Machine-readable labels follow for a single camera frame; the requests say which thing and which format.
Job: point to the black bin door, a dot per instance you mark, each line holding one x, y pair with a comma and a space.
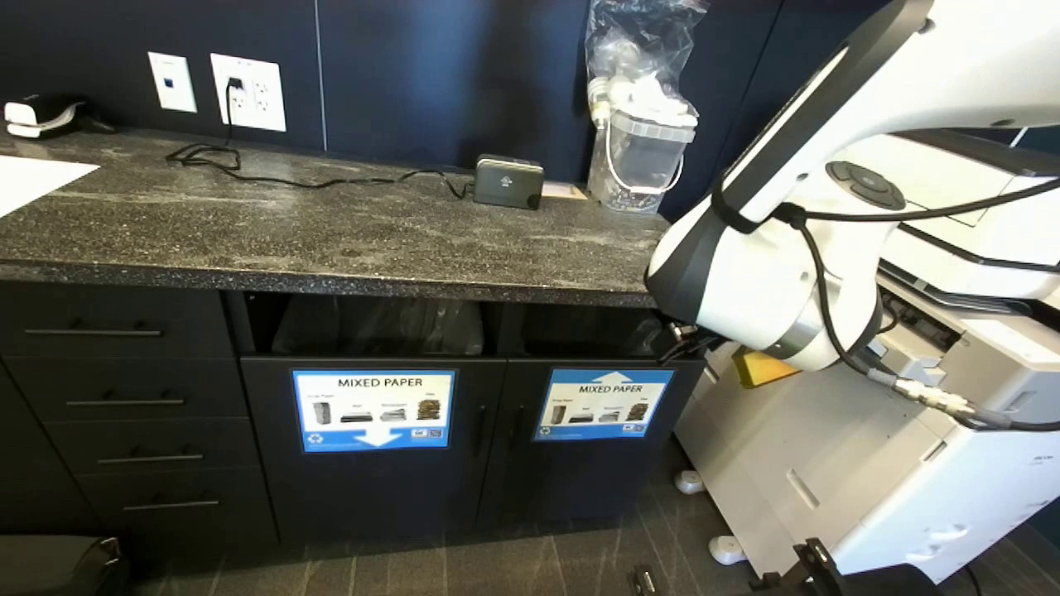
572, 485
375, 494

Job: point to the right blue mixed paper label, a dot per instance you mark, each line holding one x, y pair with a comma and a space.
600, 406

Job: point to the clear plastic bucket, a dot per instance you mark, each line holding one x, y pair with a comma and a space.
637, 157

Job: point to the yellow wrist camera mount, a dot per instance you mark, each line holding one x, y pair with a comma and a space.
759, 367

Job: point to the clear plastic bag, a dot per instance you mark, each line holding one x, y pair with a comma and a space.
637, 53

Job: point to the blue mixed paper label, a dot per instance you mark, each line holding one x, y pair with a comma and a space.
600, 406
353, 412

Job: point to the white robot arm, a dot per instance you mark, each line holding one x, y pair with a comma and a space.
755, 262

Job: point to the white stapler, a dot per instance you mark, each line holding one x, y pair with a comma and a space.
33, 120

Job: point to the large white printer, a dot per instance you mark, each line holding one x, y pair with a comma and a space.
867, 471

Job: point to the white double wall outlet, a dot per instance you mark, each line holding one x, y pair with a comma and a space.
248, 89

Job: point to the left blue mixed paper label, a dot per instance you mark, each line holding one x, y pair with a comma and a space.
353, 412

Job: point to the left black bin door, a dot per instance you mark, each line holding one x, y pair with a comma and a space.
375, 494

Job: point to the flat white paper sheet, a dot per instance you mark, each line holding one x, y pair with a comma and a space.
27, 178

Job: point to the white single wall plate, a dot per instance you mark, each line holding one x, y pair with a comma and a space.
172, 85

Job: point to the black drawer cabinet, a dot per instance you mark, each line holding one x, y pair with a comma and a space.
143, 400

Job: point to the small dark grey box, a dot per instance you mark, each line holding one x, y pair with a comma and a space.
511, 184

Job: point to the right black bin door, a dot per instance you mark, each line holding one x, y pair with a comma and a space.
572, 485

